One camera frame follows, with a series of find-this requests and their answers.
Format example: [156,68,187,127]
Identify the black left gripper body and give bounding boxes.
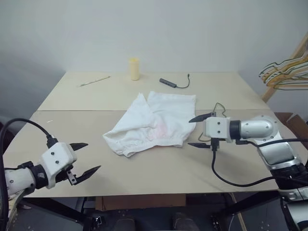
[54,165,79,187]

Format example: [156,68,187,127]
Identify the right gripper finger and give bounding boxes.
[187,142,211,149]
[188,111,217,124]

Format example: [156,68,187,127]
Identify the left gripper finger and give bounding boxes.
[73,165,102,186]
[69,142,89,153]

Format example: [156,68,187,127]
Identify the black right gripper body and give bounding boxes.
[207,137,228,152]

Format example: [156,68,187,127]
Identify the green wire hanger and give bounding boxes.
[197,102,229,143]

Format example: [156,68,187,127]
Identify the white shorts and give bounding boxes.
[103,90,197,158]

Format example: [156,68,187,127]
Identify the yellow hanger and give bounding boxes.
[264,69,308,91]

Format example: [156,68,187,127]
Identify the thin pale pencil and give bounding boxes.
[77,76,112,88]

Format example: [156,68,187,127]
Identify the wooden clothes rack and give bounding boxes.
[261,31,308,102]

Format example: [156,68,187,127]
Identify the pale yellow plastic bottle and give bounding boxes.
[128,57,141,82]

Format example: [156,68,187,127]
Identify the bunch of clothes hangers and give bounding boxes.
[261,56,308,84]

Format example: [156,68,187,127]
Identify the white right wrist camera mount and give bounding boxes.
[203,116,232,143]

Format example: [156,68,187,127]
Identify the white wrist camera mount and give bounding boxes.
[40,142,78,190]
[203,116,232,143]

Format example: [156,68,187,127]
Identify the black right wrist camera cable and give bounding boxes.
[211,145,308,187]

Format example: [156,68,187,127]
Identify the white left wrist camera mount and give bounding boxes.
[40,142,78,190]

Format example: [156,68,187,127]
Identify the black metal table frame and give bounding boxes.
[9,189,283,231]

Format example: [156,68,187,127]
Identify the gray USB hub with cable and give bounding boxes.
[159,73,193,89]

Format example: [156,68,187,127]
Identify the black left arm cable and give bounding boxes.
[0,118,59,231]

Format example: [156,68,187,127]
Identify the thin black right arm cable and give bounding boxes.
[235,138,308,148]

